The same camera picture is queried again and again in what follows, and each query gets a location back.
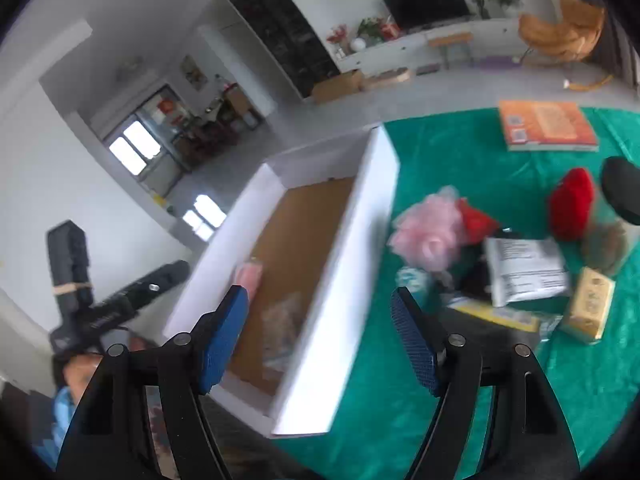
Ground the wooden stool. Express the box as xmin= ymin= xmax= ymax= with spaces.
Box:
xmin=427 ymin=32 xmax=474 ymax=70

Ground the red yarn ball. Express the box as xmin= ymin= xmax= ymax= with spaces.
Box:
xmin=548 ymin=190 xmax=596 ymax=242
xmin=562 ymin=167 xmax=597 ymax=206

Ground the black roll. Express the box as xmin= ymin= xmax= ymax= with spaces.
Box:
xmin=435 ymin=296 xmax=563 ymax=386

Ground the orange lounge chair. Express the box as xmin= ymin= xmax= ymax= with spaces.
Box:
xmin=517 ymin=0 xmax=613 ymax=92

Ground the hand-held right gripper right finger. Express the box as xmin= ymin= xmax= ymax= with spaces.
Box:
xmin=391 ymin=286 xmax=581 ymax=480

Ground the brown cardboard box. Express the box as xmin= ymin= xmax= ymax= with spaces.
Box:
xmin=311 ymin=70 xmax=365 ymax=105

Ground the black cloth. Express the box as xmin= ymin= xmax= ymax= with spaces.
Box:
xmin=440 ymin=255 xmax=496 ymax=301

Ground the clear jar with black lid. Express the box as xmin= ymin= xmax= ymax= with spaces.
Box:
xmin=580 ymin=156 xmax=640 ymax=277

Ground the green tablecloth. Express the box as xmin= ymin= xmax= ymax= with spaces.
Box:
xmin=272 ymin=107 xmax=640 ymax=480

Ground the pink bath pouf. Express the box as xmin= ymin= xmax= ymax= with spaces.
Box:
xmin=389 ymin=185 xmax=468 ymax=268

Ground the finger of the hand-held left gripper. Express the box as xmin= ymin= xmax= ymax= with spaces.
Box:
xmin=94 ymin=260 xmax=191 ymax=312

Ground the cotton swab pack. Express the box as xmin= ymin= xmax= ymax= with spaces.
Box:
xmin=260 ymin=295 xmax=306 ymax=371

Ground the wall picture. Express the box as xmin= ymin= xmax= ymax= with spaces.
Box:
xmin=180 ymin=55 xmax=208 ymax=91

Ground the pink packet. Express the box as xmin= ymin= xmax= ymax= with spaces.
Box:
xmin=235 ymin=260 xmax=264 ymax=306

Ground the person's left hand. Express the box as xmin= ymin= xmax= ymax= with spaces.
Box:
xmin=66 ymin=354 xmax=102 ymax=399

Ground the dark glass cabinet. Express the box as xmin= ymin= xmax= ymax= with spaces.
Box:
xmin=221 ymin=0 xmax=342 ymax=98

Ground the red pouch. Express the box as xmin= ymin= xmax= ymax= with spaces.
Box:
xmin=457 ymin=199 xmax=501 ymax=248

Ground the wooden dining table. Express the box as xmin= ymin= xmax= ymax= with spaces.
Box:
xmin=202 ymin=87 xmax=263 ymax=133

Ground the orange book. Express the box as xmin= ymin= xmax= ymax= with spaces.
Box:
xmin=497 ymin=100 xmax=600 ymax=153

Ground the teal wave-pattern pouch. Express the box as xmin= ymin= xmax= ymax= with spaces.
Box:
xmin=396 ymin=266 xmax=436 ymax=306

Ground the white printed packet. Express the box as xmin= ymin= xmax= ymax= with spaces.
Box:
xmin=484 ymin=236 xmax=571 ymax=308

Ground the green plant with red decoration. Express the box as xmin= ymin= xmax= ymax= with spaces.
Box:
xmin=357 ymin=16 xmax=401 ymax=43

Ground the person's left forearm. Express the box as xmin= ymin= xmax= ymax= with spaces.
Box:
xmin=30 ymin=387 xmax=81 ymax=466

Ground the white cardboard box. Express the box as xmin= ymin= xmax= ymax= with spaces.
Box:
xmin=162 ymin=124 xmax=401 ymax=437

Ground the red flower bouquet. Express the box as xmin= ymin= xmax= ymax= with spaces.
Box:
xmin=326 ymin=25 xmax=349 ymax=58

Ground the white TV cabinet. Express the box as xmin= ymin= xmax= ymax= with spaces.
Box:
xmin=334 ymin=16 xmax=531 ymax=75

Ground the black television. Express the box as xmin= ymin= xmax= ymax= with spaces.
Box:
xmin=381 ymin=0 xmax=472 ymax=32

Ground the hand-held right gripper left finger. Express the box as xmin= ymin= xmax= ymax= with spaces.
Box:
xmin=55 ymin=284 xmax=250 ymax=480

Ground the small yellow box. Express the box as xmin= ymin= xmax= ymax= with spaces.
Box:
xmin=560 ymin=266 xmax=617 ymax=345

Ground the round beige floor pad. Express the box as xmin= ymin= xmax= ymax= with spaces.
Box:
xmin=361 ymin=67 xmax=412 ymax=92

